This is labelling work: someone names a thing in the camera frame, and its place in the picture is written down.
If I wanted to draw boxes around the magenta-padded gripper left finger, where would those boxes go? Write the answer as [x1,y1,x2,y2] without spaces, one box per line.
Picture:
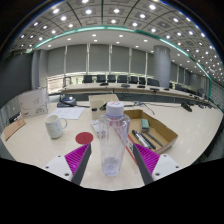
[42,143,93,186]

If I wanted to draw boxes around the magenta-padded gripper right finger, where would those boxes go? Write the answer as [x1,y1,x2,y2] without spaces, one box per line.
[132,143,183,186]

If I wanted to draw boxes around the clear plastic water bottle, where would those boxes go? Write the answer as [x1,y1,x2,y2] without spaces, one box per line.
[97,101,132,177]

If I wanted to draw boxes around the black marker pen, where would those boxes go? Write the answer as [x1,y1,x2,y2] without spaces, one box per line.
[145,131,165,148]

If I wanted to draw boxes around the grey marker pen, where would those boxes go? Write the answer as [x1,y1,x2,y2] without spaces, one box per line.
[131,129,153,150]

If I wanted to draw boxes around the flat round red coaster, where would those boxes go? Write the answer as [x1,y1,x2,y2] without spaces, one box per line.
[75,131,95,145]

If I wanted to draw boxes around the brown red-sided open cardboard box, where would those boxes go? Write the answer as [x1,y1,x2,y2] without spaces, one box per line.
[123,109,179,155]

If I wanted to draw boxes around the green board eraser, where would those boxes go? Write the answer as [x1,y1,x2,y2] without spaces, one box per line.
[140,118,151,133]

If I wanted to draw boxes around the white remote control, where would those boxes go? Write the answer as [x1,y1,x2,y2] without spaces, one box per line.
[91,119,101,138]

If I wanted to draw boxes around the white ceramic mug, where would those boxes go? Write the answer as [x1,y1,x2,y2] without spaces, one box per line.
[44,114,68,140]

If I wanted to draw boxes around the white printed paper sheet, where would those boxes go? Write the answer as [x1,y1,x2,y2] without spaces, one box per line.
[49,106,86,121]

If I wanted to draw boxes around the black stapler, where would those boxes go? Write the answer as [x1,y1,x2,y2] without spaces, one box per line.
[91,102,108,112]

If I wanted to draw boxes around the black desk phone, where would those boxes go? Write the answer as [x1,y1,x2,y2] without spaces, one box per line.
[56,95,78,108]

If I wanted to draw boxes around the small beige open box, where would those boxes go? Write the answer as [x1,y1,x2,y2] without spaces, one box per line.
[88,93,120,121]

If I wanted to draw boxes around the black table microphone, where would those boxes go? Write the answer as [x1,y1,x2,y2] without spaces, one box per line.
[180,102,193,113]

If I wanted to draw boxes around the white printed cardboard box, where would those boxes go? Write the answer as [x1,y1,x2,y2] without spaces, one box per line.
[18,87,50,119]

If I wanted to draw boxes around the long curved conference desk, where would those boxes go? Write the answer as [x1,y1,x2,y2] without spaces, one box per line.
[59,82,214,104]

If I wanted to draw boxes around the row of black office chairs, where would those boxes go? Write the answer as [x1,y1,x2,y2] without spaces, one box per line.
[82,74,161,88]

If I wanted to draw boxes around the round ceiling lights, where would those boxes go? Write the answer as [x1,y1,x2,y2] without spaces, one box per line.
[19,0,218,74]

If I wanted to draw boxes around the thin dark cable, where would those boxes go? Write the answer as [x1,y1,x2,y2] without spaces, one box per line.
[133,100,156,116]

